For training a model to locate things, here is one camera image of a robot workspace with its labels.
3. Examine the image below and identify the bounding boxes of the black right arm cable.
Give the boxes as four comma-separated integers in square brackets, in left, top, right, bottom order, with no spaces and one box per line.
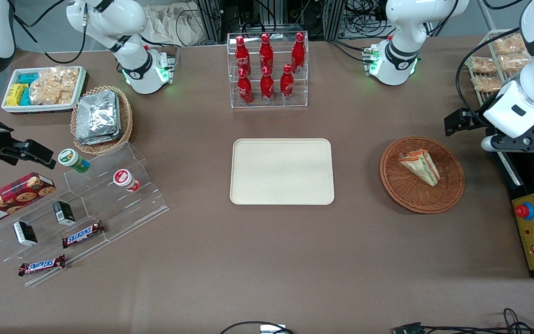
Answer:
[13,0,88,64]

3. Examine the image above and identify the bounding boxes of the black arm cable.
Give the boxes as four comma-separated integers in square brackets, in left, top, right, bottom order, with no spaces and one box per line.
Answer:
[455,27,522,128]
[13,0,88,64]

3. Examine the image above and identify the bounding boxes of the black tangled cables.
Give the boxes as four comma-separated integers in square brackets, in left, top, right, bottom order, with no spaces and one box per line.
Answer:
[427,308,534,334]

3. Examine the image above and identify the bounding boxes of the yellow snack packet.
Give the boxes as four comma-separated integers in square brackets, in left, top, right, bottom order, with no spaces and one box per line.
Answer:
[6,83,29,106]

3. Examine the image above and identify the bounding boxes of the clear acrylic bottle rack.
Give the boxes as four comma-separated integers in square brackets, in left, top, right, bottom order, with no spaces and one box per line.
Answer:
[227,32,309,109]

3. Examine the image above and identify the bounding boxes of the round brown wicker basket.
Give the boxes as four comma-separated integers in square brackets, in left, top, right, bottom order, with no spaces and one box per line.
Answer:
[380,135,465,214]

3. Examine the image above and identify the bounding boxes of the green lidded cup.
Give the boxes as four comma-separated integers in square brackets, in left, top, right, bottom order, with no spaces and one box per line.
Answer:
[58,148,90,173]

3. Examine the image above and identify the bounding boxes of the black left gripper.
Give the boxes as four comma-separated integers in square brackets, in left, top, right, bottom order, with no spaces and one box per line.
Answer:
[444,109,483,136]

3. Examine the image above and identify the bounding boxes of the white rectangular snack tray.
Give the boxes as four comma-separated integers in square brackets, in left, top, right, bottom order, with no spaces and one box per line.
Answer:
[1,66,87,114]

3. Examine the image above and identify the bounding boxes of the clear bag of crackers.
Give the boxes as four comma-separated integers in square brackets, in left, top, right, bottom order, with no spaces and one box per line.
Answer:
[29,66,80,105]

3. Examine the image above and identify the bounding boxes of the beige crumpled cloth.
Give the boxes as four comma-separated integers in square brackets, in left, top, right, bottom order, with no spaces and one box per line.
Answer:
[144,4,205,47]

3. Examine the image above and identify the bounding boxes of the oval tan wicker basket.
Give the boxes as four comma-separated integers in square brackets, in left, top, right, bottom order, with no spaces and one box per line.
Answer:
[70,85,134,155]

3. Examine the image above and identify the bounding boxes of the black looped cable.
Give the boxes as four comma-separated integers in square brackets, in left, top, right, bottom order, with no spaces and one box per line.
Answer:
[220,321,295,334]

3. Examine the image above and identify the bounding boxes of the aluminium frame profile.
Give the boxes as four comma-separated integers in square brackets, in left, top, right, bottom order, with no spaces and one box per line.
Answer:
[323,0,346,40]
[197,0,223,43]

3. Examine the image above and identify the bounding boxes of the clear acrylic stepped stand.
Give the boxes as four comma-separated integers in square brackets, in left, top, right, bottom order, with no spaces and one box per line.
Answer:
[0,141,170,287]

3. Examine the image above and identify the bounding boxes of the white wire rack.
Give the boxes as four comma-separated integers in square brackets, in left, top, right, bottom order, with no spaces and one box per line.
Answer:
[464,29,534,108]

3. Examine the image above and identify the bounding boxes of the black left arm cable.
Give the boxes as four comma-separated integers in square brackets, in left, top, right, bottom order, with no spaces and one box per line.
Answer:
[455,27,522,128]

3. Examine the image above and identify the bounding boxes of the red cola bottle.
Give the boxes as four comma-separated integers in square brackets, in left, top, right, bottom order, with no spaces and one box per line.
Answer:
[292,32,306,74]
[237,68,254,105]
[235,36,252,77]
[261,66,275,103]
[259,33,274,75]
[280,64,294,102]

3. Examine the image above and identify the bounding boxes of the small black box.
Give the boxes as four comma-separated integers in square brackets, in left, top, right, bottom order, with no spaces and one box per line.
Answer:
[53,200,76,226]
[13,221,38,247]

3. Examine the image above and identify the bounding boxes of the triangular sandwich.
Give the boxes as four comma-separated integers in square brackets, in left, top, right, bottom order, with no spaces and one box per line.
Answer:
[398,149,440,187]

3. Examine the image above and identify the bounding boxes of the red tartan cookie box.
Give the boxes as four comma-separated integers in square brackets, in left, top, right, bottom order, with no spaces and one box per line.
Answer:
[0,172,56,229]

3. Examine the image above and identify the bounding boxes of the silver foil packet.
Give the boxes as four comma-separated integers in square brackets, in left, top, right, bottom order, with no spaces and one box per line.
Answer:
[76,90,120,140]
[75,131,122,146]

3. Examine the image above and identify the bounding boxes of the Snickers chocolate bar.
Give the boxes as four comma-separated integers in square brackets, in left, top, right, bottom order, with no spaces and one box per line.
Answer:
[19,254,66,277]
[62,221,106,249]

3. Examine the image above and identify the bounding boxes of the black background cable bundle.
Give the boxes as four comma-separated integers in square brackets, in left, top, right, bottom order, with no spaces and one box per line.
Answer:
[341,0,395,39]

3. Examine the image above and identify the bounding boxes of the red lidded cup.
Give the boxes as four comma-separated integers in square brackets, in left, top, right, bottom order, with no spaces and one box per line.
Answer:
[113,169,140,193]

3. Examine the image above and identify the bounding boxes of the clear bag of brown snacks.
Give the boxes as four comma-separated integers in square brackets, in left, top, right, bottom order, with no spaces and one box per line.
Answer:
[472,76,503,92]
[493,33,527,56]
[499,53,533,74]
[470,56,498,75]

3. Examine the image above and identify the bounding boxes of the black cable connector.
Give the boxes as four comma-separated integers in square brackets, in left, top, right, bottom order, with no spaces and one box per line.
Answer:
[391,322,427,334]

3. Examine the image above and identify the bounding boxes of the beige plastic tray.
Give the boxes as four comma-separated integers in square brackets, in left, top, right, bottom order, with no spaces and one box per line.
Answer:
[230,138,335,206]

